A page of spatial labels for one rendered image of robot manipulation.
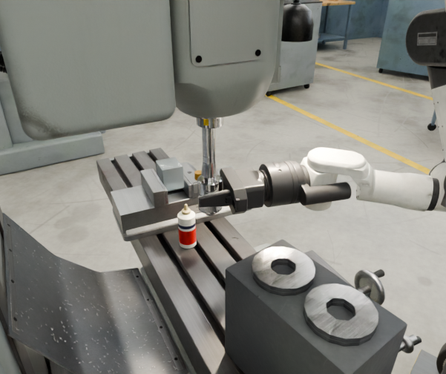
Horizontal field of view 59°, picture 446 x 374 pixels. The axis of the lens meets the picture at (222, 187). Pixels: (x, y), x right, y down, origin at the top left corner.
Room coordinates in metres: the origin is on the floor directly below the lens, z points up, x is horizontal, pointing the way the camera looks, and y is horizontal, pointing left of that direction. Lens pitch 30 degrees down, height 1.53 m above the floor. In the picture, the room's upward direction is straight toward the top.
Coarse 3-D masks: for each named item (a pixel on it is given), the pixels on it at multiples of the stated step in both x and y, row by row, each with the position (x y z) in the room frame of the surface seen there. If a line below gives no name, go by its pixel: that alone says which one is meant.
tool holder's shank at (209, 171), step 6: (204, 132) 0.64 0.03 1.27; (210, 132) 0.64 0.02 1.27; (204, 138) 0.64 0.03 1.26; (210, 138) 0.64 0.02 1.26; (204, 144) 0.64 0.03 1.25; (210, 144) 0.64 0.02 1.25; (204, 150) 0.64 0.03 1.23; (210, 150) 0.64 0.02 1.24; (204, 156) 0.64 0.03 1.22; (210, 156) 0.64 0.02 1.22; (204, 162) 0.64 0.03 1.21; (210, 162) 0.64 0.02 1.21; (204, 168) 0.64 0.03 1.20; (210, 168) 0.64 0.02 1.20; (216, 168) 0.65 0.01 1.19; (204, 174) 0.64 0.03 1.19; (210, 174) 0.64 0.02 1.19; (216, 174) 0.64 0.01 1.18; (210, 180) 0.64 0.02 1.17
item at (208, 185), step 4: (200, 176) 0.66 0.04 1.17; (216, 176) 0.66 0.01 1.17; (200, 180) 0.64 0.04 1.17; (204, 180) 0.64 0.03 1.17; (212, 180) 0.64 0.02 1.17; (216, 180) 0.64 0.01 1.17; (220, 180) 0.64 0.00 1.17; (200, 184) 0.63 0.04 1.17; (204, 184) 0.63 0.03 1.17; (208, 184) 0.63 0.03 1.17; (212, 184) 0.63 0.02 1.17; (216, 184) 0.63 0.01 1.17; (220, 184) 0.64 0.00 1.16; (208, 188) 0.63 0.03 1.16; (212, 188) 0.63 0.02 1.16
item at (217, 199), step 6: (216, 192) 0.63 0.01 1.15; (222, 192) 0.63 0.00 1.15; (228, 192) 0.63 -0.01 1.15; (198, 198) 0.62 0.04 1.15; (204, 198) 0.62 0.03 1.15; (210, 198) 0.62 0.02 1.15; (216, 198) 0.62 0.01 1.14; (222, 198) 0.62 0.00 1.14; (228, 198) 0.62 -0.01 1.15; (204, 204) 0.62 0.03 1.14; (210, 204) 0.62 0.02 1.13; (216, 204) 0.62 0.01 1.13; (222, 204) 0.62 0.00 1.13; (228, 204) 0.62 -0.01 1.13
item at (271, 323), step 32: (256, 256) 0.45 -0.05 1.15; (288, 256) 0.45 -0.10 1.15; (256, 288) 0.40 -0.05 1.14; (288, 288) 0.38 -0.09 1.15; (320, 288) 0.38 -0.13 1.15; (352, 288) 0.38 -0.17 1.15; (256, 320) 0.38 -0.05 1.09; (288, 320) 0.34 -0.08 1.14; (320, 320) 0.33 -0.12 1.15; (352, 320) 0.33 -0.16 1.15; (384, 320) 0.34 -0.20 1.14; (256, 352) 0.38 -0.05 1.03; (288, 352) 0.33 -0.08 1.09; (320, 352) 0.30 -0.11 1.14; (352, 352) 0.29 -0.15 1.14; (384, 352) 0.31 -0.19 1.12
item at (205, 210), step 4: (200, 188) 0.64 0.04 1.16; (204, 188) 0.63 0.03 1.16; (216, 188) 0.63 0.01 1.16; (220, 188) 0.64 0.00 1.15; (200, 192) 0.64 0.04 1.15; (204, 192) 0.63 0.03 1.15; (208, 192) 0.63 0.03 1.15; (212, 192) 0.63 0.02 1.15; (200, 208) 0.64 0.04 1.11; (204, 208) 0.63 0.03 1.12; (208, 208) 0.63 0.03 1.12; (212, 208) 0.63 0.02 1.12; (216, 208) 0.63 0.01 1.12; (220, 208) 0.64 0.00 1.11; (204, 212) 0.63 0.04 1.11; (208, 212) 0.63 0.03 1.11; (212, 212) 0.63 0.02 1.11; (216, 212) 0.63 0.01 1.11
